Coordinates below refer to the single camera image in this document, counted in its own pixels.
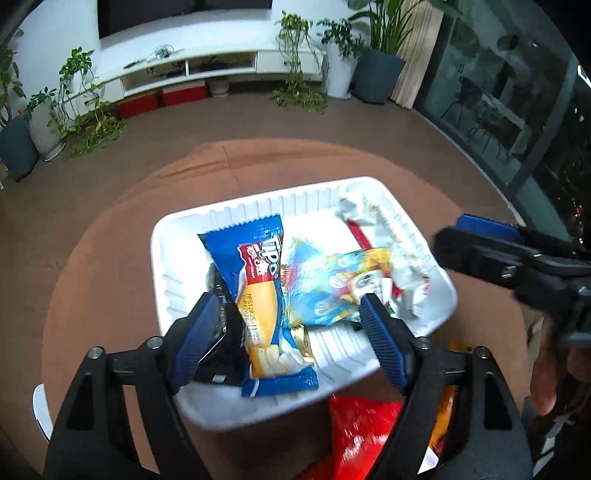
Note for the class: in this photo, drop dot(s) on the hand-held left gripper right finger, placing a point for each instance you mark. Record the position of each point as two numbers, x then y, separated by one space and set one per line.
383 341

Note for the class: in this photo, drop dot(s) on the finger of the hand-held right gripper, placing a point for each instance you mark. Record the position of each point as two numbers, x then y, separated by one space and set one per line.
475 254
489 227

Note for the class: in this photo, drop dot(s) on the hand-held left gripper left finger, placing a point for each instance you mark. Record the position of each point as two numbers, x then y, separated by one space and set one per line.
194 341

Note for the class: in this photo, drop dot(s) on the black snack packet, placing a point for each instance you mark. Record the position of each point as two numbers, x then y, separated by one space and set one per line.
231 355

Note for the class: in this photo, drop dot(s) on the blue cake packet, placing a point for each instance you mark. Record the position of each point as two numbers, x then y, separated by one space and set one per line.
258 295

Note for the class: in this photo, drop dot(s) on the gold snack packet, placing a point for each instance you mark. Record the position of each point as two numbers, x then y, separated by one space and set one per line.
302 341

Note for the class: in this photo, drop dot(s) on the light blue cartoon snack bag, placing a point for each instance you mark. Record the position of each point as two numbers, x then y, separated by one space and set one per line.
318 286

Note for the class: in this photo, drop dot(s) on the orange snack packet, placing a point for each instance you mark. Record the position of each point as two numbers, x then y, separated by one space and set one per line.
441 415

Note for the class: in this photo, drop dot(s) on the white plastic tray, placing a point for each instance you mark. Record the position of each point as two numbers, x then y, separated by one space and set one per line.
184 240

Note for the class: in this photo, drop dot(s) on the red and white snack packet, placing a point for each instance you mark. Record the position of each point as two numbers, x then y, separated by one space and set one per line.
362 237

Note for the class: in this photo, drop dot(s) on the person's right hand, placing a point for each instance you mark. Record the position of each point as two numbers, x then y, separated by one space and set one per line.
542 369

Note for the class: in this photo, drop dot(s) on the glass sliding door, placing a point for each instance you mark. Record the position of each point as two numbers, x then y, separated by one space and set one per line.
508 101

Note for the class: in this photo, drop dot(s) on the beige curtain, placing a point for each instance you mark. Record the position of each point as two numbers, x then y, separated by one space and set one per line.
418 55

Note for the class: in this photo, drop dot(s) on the broad-leaf plant in blue pot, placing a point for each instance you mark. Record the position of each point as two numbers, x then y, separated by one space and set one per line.
378 76

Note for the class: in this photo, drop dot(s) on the plant in smooth white pot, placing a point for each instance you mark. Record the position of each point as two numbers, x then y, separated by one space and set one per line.
341 74

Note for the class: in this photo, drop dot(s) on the long trailing vine plant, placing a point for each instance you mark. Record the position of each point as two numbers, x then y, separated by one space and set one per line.
92 129

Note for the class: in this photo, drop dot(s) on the small hanging vine plant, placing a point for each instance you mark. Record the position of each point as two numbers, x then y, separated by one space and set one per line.
295 87

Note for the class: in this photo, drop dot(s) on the red storage box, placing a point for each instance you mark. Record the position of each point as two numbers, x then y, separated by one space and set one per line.
137 105
183 94

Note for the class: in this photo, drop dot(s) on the small round pot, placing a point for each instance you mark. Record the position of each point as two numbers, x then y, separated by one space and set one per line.
219 87

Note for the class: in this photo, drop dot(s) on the plant in white ribbed pot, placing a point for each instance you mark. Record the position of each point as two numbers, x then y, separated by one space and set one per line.
44 131

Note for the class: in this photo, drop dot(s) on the bushy tree in blue pot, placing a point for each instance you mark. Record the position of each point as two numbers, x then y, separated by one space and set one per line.
16 147

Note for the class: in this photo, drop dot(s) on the black remote control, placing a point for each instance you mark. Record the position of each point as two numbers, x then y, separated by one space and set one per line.
130 64

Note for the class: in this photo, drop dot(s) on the white television cabinet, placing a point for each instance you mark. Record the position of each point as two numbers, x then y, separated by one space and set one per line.
221 50

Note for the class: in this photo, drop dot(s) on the wall-mounted black television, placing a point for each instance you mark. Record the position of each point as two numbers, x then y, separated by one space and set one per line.
184 14

